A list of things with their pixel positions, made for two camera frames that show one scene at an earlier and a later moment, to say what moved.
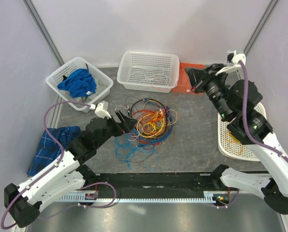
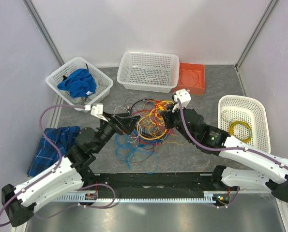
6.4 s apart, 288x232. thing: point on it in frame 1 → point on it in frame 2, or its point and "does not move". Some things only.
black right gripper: (200, 78) → (168, 115)
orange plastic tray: (185, 84) does not move
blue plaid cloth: (48, 152) does not move
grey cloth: (101, 87) does not move
